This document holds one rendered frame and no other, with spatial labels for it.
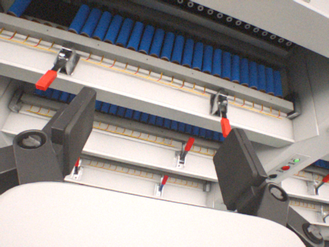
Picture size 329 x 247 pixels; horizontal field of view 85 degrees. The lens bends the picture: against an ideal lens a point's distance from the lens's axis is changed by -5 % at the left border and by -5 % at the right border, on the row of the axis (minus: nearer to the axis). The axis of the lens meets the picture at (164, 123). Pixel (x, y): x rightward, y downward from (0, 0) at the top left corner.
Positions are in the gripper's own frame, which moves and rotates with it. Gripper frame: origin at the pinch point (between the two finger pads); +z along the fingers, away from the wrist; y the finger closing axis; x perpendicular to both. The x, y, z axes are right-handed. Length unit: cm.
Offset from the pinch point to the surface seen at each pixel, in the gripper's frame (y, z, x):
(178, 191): 19, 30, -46
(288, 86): 30.0, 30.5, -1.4
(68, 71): -13.3, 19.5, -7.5
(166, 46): 0.7, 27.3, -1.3
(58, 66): -14.2, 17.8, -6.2
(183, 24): 3.0, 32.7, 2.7
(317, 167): 57, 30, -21
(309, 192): 55, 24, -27
